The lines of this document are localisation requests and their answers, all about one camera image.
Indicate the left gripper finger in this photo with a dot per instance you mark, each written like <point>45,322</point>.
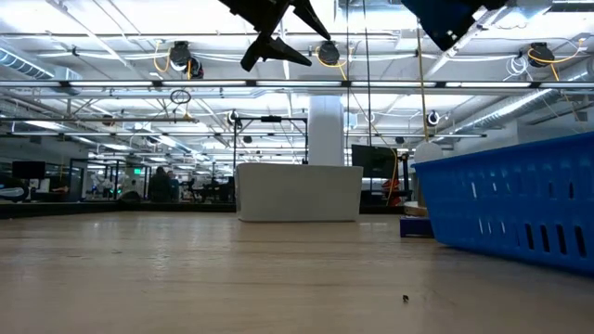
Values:
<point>308,16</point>
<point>274,48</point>

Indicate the person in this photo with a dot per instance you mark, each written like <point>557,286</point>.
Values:
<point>159,185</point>
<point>174,188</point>

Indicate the long ceiling light rail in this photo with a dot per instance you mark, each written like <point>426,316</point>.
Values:
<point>204,84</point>

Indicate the black monitor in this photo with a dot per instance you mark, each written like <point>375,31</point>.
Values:
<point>373,161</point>

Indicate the silver ventilation duct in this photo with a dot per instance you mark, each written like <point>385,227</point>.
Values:
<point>520,109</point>

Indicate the black rectangular frame stand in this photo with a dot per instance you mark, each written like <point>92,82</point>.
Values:
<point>271,119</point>

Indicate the blue slotted plastic basket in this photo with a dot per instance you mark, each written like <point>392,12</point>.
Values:
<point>510,204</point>

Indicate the small tan block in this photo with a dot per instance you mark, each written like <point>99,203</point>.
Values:
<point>415,210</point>

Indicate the dark blue box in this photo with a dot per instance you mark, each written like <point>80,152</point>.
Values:
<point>416,227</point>

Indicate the white square pillar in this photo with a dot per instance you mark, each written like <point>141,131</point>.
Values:
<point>326,130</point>

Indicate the white round lamp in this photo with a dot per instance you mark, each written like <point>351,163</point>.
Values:
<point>428,153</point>

